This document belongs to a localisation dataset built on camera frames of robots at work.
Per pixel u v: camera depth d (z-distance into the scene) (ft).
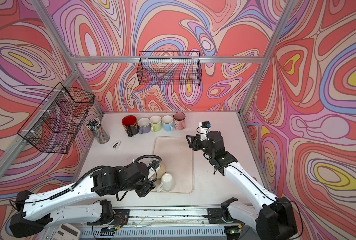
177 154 3.17
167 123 3.33
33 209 1.30
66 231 2.21
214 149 1.92
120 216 2.40
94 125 2.97
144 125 3.50
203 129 2.26
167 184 2.51
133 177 1.62
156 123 3.32
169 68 3.15
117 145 3.22
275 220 1.30
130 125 3.25
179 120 3.32
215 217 2.39
